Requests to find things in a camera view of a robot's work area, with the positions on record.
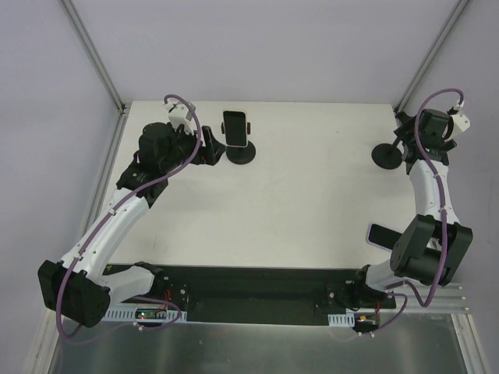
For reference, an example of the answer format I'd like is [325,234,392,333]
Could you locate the black phone stand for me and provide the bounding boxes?
[370,111,414,171]
[221,120,257,165]

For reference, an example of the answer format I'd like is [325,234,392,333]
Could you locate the white cable duct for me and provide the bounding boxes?
[327,312,356,328]
[101,306,187,323]

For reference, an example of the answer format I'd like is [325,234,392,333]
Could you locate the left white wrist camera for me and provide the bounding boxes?
[165,101,196,134]

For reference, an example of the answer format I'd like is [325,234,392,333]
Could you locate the right white cable duct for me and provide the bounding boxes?
[327,312,356,328]

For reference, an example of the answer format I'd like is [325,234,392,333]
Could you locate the aluminium frame post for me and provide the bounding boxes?
[62,0,129,114]
[394,0,472,114]

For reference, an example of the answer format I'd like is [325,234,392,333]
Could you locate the left white cable duct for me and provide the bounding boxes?
[101,306,187,323]

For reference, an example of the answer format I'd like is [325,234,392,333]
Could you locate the left aluminium frame post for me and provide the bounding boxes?
[62,0,129,114]

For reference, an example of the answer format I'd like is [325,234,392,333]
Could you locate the black phone lilac case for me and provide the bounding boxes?
[366,224,402,251]

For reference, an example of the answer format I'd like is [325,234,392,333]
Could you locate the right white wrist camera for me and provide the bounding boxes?
[448,105,471,139]

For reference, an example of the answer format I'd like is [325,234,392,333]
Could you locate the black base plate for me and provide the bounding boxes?
[104,263,409,324]

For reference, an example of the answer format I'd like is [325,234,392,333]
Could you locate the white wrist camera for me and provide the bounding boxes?
[448,105,471,139]
[165,101,196,134]

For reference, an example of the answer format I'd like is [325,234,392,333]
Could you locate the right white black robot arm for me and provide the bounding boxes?
[351,108,473,308]

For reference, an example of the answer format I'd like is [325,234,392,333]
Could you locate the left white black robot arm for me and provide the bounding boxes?
[37,122,226,327]

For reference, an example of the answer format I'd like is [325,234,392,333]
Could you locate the right aluminium frame post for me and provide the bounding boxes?
[394,0,472,114]

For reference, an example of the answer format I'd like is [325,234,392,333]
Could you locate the black phone cream case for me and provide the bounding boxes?
[222,111,248,147]

